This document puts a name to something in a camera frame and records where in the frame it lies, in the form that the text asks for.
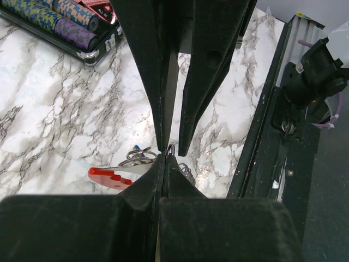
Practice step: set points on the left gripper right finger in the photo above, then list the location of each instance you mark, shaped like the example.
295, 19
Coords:
195, 228

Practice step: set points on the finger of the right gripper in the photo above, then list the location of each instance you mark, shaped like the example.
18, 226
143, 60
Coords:
144, 25
215, 31

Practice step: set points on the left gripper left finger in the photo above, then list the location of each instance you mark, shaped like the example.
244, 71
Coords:
121, 227

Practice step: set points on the red handled metal key holder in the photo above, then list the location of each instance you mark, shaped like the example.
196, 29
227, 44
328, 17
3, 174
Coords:
123, 175

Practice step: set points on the black poker chip case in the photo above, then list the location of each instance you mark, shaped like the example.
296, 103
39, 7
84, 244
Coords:
79, 13

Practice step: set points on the right aluminium rail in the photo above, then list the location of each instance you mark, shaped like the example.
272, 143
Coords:
302, 41

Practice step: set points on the black mounting base plate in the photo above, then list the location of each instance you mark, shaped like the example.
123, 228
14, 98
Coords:
278, 156

